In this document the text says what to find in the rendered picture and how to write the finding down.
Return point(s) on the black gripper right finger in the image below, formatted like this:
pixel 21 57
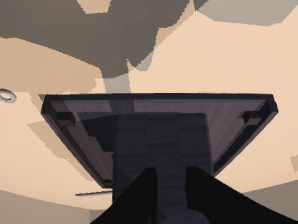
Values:
pixel 224 205

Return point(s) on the grey ring washer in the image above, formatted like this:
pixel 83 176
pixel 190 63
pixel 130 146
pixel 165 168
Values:
pixel 11 99

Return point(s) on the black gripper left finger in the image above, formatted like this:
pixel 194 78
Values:
pixel 137 205

